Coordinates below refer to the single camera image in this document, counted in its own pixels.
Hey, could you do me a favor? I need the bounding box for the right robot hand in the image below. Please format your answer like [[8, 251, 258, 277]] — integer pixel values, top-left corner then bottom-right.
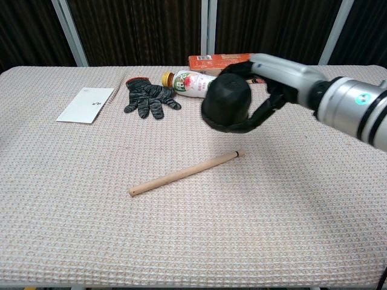
[[222, 53, 329, 134]]

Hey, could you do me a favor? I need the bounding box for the black plastic cup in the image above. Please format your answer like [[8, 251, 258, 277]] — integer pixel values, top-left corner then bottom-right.
[[201, 74, 253, 127]]

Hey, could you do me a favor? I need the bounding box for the dark brown partition panel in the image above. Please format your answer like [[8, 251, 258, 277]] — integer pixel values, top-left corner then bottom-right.
[[328, 0, 387, 66], [0, 0, 76, 74], [66, 0, 203, 67], [214, 0, 345, 66]]

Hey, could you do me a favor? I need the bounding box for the orange cardboard box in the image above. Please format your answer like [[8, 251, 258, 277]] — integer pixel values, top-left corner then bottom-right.
[[187, 53, 268, 85]]

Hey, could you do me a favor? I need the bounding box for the white labelled drink bottle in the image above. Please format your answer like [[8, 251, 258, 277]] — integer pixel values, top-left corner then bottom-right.
[[161, 69, 219, 100]]

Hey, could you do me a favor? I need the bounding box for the black grey knit glove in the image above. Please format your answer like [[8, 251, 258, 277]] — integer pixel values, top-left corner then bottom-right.
[[123, 77, 182, 120]]

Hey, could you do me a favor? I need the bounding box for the wooden stick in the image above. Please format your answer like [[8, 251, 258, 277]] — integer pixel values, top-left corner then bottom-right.
[[128, 148, 246, 198]]

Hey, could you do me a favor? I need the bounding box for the beige waffle table cloth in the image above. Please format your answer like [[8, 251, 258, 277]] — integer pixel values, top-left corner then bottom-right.
[[0, 64, 387, 286]]

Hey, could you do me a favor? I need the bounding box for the white paper card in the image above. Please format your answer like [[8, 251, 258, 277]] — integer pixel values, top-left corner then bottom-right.
[[55, 87, 115, 124]]

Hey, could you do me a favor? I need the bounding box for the grey partition post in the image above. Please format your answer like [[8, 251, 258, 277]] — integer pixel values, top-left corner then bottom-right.
[[50, 0, 89, 68], [200, 0, 218, 60], [318, 0, 355, 66]]

